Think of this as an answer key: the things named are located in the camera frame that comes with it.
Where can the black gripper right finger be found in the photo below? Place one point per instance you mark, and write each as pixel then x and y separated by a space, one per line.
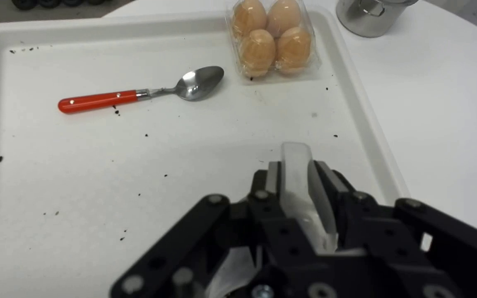
pixel 414 237

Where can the white plastic tray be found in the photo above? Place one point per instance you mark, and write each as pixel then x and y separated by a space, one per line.
pixel 111 165

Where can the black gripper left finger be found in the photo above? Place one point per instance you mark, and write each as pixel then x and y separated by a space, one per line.
pixel 205 237

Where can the small steel pot with lid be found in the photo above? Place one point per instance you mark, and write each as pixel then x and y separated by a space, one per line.
pixel 367 16

